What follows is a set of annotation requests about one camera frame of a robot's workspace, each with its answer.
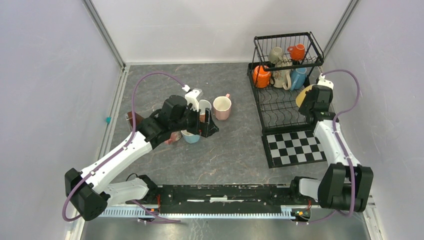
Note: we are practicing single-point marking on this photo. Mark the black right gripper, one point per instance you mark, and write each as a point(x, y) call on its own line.
point(301, 109)

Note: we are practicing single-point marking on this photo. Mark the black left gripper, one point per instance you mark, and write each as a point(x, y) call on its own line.
point(206, 129)

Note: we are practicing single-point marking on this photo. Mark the yellow mug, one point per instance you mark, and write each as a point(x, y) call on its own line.
point(301, 96)

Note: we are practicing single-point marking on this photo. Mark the light blue hexagonal mug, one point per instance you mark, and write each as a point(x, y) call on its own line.
point(189, 137)

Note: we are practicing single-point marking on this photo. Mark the salmon floral mug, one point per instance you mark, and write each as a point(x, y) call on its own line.
point(203, 105)

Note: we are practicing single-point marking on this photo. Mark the light pink hexagonal mug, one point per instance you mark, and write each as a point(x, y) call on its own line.
point(222, 107)

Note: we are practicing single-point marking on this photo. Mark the teal blue mug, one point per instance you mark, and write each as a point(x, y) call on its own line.
point(298, 77)

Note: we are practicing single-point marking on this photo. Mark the pink patterned mug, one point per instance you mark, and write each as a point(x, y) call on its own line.
point(174, 137)

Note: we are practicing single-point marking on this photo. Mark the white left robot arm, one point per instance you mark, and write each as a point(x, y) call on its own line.
point(89, 191)

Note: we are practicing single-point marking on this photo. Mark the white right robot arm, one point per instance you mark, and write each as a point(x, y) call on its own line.
point(346, 183)

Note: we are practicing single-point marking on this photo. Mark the cream floral mug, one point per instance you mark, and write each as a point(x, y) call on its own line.
point(282, 78)

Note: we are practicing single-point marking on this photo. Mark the small orange cup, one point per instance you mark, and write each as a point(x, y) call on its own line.
point(297, 52)

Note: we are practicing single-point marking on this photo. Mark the orange ribbed mug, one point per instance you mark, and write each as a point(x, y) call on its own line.
point(261, 77)

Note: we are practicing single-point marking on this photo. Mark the checkerboard calibration board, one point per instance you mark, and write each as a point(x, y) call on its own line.
point(291, 149)

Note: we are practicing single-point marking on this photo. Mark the beige grey mug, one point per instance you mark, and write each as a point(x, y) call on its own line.
point(275, 55)

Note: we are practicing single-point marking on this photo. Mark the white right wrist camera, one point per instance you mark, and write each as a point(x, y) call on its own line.
point(322, 81)

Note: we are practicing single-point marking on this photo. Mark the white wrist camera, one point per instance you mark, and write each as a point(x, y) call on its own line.
point(193, 97)
point(322, 81)

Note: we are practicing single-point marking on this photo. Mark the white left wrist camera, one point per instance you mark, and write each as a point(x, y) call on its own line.
point(193, 97)

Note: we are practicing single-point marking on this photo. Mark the black wire dish rack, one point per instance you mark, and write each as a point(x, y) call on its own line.
point(276, 107)

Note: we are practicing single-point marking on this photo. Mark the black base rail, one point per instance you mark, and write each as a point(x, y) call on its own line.
point(224, 198)

